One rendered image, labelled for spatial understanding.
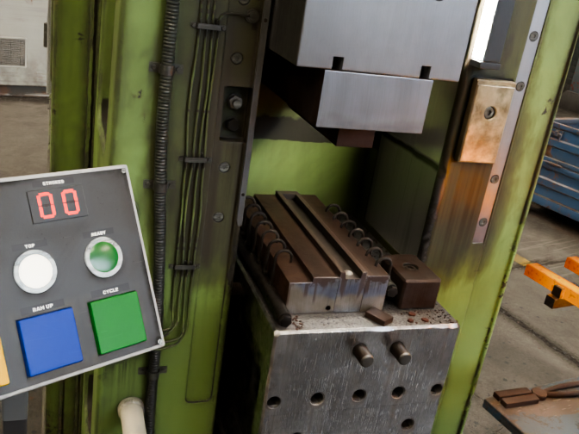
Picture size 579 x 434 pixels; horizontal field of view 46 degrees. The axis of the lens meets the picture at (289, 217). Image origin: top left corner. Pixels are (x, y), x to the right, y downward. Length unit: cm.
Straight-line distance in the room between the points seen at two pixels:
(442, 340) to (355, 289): 20
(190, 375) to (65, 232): 57
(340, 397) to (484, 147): 58
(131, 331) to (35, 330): 14
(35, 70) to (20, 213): 543
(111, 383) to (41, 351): 50
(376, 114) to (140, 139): 41
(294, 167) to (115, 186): 73
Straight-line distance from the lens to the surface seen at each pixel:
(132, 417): 142
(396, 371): 136
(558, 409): 151
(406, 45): 116
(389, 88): 116
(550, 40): 150
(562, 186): 509
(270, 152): 164
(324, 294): 127
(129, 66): 118
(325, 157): 170
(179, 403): 150
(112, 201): 103
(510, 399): 146
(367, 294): 130
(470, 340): 171
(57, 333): 97
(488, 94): 141
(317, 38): 110
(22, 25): 630
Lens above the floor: 154
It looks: 21 degrees down
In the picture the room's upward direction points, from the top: 9 degrees clockwise
